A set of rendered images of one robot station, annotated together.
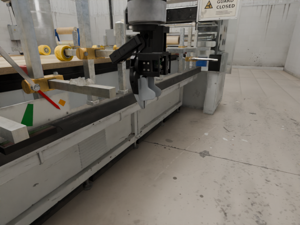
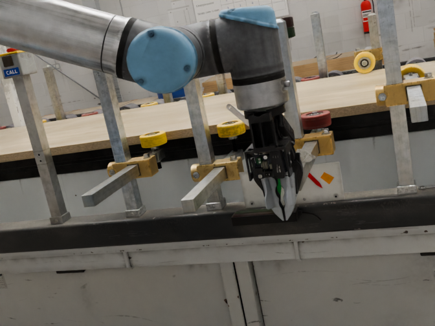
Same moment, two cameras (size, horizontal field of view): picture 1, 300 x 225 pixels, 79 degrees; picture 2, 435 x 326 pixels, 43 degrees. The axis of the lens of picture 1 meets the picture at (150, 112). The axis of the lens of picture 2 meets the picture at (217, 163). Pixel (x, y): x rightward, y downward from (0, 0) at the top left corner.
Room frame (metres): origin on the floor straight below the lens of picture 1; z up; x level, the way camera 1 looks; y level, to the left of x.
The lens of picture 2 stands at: (0.23, -0.89, 1.17)
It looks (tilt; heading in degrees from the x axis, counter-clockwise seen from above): 13 degrees down; 81
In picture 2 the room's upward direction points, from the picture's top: 11 degrees counter-clockwise
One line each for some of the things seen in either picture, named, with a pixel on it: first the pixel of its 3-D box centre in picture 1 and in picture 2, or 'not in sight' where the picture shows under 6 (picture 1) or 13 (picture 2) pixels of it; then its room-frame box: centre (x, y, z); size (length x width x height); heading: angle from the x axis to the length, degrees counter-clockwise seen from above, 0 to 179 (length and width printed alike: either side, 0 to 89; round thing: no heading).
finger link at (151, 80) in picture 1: (151, 92); (288, 198); (0.49, 0.00, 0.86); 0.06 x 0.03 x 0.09; 62
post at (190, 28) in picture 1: (189, 49); not in sight; (2.19, -0.44, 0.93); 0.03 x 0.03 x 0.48; 61
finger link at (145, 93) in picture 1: (145, 94); (270, 200); (0.46, 0.01, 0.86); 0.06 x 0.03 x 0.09; 62
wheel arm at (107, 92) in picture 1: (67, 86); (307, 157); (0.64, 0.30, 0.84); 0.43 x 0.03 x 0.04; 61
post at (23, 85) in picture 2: not in sight; (41, 151); (0.00, 0.78, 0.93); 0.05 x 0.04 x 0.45; 151
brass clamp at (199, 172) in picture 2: not in sight; (217, 170); (0.46, 0.52, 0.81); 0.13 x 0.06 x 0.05; 151
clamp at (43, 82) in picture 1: (43, 83); (306, 145); (0.68, 0.40, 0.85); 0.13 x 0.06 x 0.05; 151
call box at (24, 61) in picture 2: not in sight; (17, 65); (0.00, 0.78, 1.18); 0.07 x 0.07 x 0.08; 61
